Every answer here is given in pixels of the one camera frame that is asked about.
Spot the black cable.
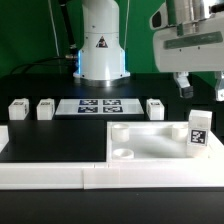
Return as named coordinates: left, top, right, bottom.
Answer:
left=9, top=0, right=81, bottom=76

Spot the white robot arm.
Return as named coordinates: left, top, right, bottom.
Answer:
left=74, top=0, right=224, bottom=101

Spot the white square tabletop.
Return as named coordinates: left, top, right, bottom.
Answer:
left=106, top=122, right=224, bottom=162

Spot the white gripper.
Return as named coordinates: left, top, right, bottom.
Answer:
left=150, top=0, right=224, bottom=101

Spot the white U-shaped obstacle fence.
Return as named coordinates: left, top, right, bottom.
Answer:
left=0, top=124, right=224, bottom=191

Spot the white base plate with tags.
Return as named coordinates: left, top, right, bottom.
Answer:
left=56, top=98, right=144, bottom=115

